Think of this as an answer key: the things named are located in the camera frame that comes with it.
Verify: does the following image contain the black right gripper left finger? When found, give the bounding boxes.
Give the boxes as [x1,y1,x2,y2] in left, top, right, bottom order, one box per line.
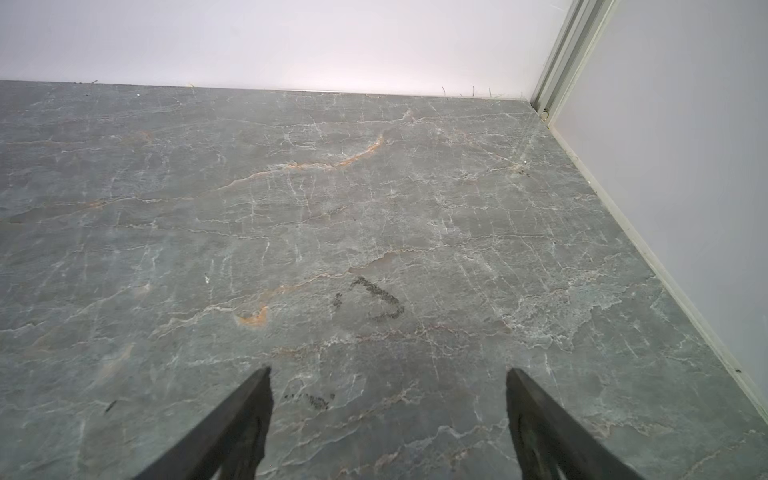
[136,366,274,479]

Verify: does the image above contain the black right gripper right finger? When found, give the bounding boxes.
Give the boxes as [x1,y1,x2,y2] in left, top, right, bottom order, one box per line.
[506,368,640,480]

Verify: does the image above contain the aluminium frame corner post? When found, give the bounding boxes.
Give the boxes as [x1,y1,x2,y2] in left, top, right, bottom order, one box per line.
[530,0,618,126]

